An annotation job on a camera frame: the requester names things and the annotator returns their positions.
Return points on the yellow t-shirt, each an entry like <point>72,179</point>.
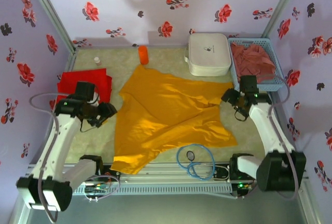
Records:
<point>160,104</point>

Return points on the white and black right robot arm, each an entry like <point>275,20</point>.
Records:
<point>262,123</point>

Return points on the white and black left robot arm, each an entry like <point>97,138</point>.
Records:
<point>64,130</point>

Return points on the red folded t-shirt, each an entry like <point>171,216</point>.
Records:
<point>88,75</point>

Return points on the dusty pink crumpled t-shirt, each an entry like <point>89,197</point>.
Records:
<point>251,60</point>

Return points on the white zip case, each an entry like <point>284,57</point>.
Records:
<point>207,53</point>

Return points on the light blue plastic basket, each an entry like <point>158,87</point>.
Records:
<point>277,66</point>

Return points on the small white bottle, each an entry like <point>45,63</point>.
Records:
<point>97,61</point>

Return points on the blue stethoscope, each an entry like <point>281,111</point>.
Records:
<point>211,156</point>

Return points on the orange cylinder bottle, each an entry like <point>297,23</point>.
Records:
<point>143,55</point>

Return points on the green circuit board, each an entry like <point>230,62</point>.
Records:
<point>96,189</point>

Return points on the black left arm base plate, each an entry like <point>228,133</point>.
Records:
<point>114,174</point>

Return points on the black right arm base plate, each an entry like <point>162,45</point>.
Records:
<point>220,173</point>

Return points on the aluminium frame rail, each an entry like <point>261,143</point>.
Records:
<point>168,173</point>

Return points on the aluminium corner post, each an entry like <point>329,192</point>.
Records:
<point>281,3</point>
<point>49,11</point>

